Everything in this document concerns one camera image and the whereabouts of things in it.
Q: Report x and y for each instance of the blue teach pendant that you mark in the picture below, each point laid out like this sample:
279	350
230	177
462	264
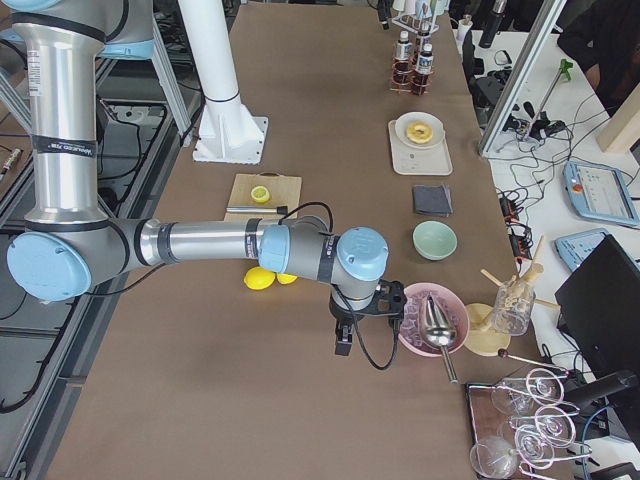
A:
575	248
598	193

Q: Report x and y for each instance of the wine glass rack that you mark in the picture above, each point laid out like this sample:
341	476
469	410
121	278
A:
522	426

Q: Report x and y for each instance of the half lemon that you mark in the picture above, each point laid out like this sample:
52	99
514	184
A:
260	194

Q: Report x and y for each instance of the lower whole yellow lemon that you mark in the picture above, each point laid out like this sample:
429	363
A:
286	279

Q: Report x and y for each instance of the glazed ring donut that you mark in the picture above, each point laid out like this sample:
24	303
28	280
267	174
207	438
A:
419	133

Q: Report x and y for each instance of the bamboo cutting board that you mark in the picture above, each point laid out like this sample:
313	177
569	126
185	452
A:
285	190

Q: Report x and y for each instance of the whole yellow lemon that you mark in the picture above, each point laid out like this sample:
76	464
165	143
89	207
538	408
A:
258	278
286	279

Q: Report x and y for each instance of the glass jar with sticks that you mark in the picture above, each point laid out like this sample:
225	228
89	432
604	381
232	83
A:
514	301

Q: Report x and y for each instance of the tea bottle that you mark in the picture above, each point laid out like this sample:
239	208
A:
425	62
422	37
402	50

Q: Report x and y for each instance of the pink ice bowl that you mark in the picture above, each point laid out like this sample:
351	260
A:
449	303

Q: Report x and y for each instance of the mint green bowl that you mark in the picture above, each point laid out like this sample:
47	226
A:
434	240

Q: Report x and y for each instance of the aluminium frame post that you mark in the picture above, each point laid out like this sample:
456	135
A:
541	28

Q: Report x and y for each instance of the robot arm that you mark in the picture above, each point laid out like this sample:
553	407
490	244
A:
71	245

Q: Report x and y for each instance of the grey folded cloth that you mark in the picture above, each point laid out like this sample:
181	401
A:
432	200

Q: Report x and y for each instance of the white round plate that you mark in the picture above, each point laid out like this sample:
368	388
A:
406	119

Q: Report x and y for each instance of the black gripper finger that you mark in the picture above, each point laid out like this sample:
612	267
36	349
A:
344	338

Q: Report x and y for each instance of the steel muddler black tip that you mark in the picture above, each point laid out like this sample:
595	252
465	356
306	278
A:
278	210

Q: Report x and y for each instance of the copper wire bottle rack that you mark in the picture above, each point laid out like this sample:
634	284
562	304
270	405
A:
408	78

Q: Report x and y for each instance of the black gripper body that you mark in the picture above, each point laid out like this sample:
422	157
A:
345	317

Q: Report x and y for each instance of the upper whole yellow lemon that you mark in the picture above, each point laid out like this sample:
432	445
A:
258	278

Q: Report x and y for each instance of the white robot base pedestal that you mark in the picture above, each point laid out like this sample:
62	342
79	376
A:
228	132

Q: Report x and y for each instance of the cream tray with bunny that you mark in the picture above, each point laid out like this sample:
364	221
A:
406	160

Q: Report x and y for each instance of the steel ice scoop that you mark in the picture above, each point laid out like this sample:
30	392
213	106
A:
436	330

